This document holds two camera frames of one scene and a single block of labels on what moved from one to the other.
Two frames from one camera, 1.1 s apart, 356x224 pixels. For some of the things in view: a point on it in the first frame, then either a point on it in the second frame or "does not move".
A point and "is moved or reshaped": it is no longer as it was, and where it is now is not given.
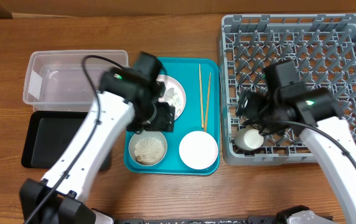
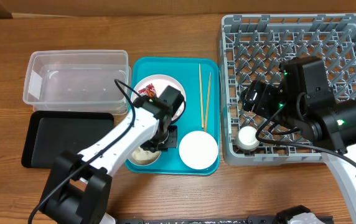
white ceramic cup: (248, 138) is moved or reshaped
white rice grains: (149, 150) does not move
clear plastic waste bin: (55, 81) does not move
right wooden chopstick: (208, 102) does not move
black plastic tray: (48, 134) does not move
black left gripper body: (154, 116) to (163, 139)
